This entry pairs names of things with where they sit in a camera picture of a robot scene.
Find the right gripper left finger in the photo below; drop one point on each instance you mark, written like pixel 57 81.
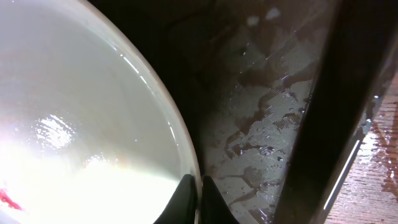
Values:
pixel 181 208

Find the white plate with red stain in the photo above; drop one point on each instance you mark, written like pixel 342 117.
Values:
pixel 89 133

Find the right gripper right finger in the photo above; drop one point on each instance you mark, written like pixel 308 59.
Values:
pixel 214 210

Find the large brown serving tray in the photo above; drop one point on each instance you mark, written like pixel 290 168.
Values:
pixel 291 105

